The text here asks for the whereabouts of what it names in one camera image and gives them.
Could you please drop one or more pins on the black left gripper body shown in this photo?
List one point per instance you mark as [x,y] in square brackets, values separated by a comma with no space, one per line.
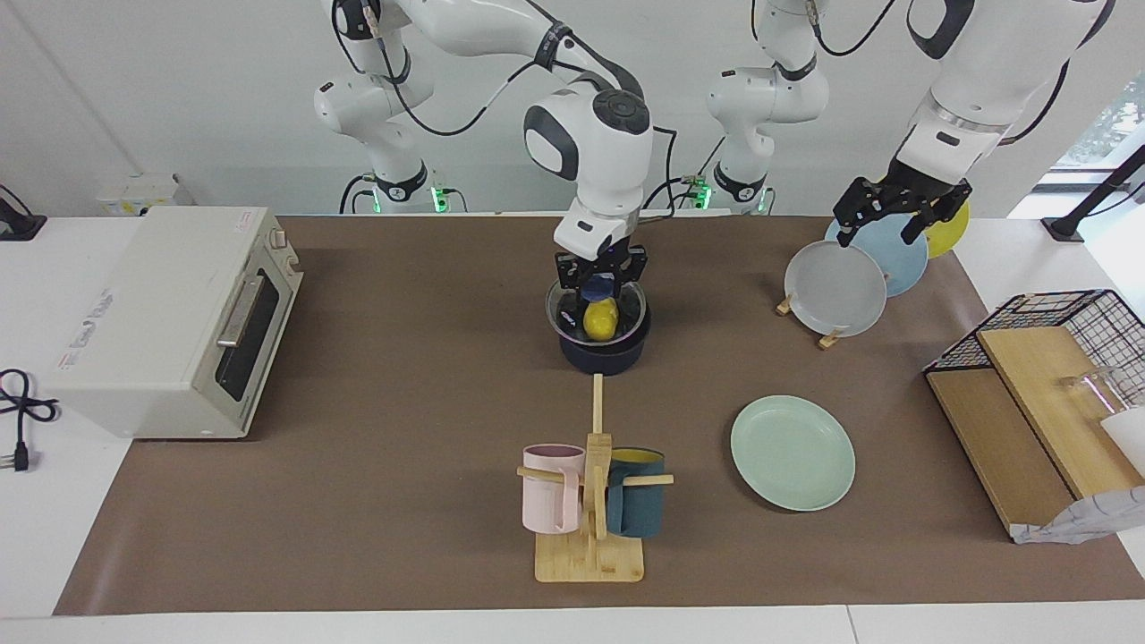
[921,192]

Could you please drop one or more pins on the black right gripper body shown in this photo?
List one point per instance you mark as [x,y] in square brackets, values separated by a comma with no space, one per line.
[599,266]

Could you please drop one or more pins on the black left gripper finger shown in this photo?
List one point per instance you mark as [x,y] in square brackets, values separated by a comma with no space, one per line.
[921,225]
[854,210]

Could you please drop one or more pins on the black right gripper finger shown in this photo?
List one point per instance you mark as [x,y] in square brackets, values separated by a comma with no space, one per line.
[571,291]
[632,288]

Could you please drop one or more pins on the glass lid with purple knob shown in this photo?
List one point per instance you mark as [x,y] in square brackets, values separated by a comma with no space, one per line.
[601,288]

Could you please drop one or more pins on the yellow lemon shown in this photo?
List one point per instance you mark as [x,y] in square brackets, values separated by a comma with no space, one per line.
[601,320]

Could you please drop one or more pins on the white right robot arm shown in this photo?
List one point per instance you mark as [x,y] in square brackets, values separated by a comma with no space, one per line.
[590,152]

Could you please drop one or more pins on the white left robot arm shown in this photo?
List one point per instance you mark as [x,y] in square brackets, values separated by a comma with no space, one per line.
[984,89]

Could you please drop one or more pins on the yellow plate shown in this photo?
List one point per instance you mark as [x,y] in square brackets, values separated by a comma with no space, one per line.
[953,234]

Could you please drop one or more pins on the light blue plate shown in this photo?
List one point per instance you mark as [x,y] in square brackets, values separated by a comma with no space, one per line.
[899,255]

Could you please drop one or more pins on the grey plate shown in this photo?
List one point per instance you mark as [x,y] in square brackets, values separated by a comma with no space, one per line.
[834,291]

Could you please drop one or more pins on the wooden plate rack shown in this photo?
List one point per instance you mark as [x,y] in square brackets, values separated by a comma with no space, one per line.
[830,340]

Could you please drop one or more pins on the pale green plate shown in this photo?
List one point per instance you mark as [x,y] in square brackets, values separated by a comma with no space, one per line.
[793,453]

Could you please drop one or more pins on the black angled stand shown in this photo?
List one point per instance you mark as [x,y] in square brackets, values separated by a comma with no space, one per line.
[1087,206]

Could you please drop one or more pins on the pink mug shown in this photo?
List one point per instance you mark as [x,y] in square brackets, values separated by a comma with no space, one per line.
[547,501]

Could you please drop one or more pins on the wooden shelf boards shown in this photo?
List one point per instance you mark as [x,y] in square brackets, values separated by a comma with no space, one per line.
[1002,429]

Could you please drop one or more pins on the dark teal mug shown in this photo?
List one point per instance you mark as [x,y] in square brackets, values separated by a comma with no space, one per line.
[637,510]

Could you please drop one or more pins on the clear glass cup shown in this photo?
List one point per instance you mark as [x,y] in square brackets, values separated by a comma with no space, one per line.
[1091,389]

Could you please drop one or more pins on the wooden mug tree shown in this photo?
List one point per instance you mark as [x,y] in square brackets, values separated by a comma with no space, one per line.
[590,559]

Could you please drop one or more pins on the brown table mat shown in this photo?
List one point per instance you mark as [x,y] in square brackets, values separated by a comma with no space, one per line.
[402,501]

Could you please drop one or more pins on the white translucent container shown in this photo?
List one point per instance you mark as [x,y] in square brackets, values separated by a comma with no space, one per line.
[1129,438]

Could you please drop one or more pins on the marbled grey plastic bag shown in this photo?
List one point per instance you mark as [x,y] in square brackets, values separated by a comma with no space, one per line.
[1087,519]

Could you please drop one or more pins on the cream toaster oven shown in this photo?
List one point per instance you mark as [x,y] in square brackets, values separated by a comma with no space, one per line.
[143,313]

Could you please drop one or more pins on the white power box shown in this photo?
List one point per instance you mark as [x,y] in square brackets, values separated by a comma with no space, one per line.
[134,192]

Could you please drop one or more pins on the black desk clamp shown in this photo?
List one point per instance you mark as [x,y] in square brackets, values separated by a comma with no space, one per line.
[18,224]

